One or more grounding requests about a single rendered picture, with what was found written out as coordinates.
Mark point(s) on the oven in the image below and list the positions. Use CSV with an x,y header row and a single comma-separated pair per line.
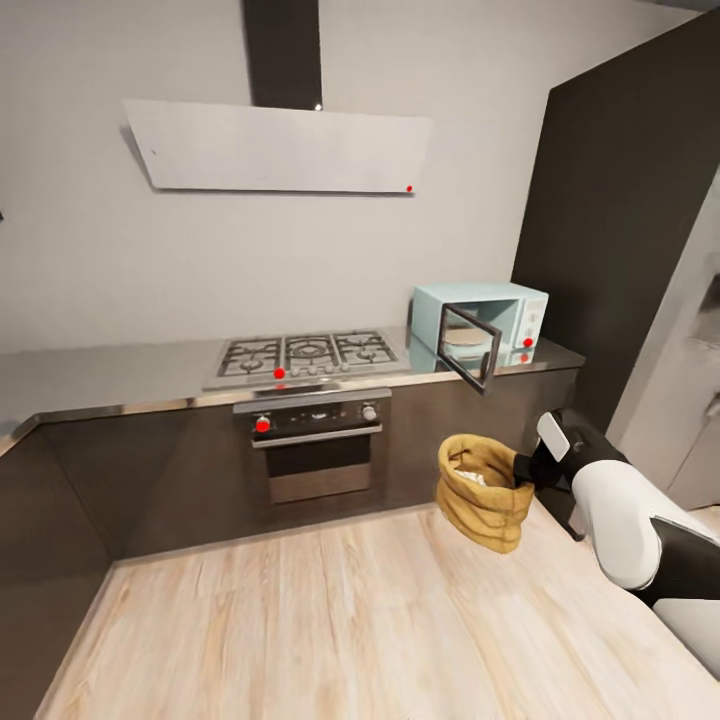
x,y
314,452

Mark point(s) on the popcorn bag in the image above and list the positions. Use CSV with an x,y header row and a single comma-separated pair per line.
x,y
490,511

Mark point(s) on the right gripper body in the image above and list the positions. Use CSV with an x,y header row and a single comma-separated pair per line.
x,y
529,469

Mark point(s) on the microwave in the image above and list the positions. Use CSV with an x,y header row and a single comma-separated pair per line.
x,y
467,324

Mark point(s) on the range hood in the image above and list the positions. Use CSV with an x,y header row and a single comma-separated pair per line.
x,y
285,141

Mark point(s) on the burner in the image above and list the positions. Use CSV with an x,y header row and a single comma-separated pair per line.
x,y
284,358

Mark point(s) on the fridge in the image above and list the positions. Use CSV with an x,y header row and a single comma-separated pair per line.
x,y
622,231

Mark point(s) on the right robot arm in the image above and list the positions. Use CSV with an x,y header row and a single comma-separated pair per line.
x,y
643,542

